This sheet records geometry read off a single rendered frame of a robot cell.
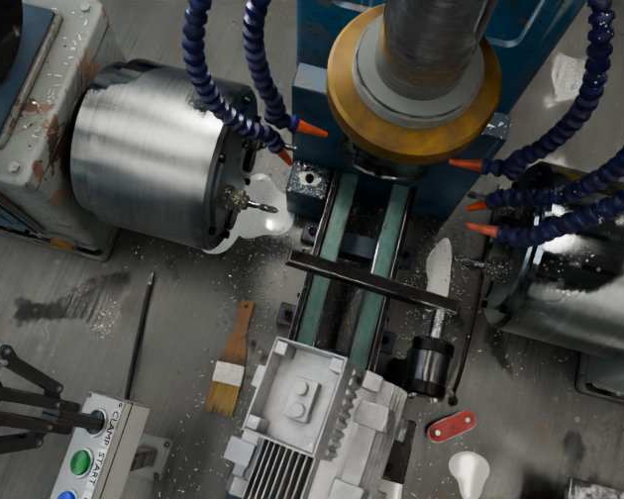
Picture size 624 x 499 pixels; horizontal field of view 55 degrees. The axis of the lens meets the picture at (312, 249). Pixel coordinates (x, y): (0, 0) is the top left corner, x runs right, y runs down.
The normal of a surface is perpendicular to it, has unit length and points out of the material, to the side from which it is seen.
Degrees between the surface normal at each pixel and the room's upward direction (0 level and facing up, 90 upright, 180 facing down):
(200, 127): 2
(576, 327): 62
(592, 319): 54
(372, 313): 0
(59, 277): 0
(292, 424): 23
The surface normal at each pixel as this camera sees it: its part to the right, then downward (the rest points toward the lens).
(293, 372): -0.34, -0.39
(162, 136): -0.04, -0.06
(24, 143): 0.03, -0.28
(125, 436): 0.86, 0.09
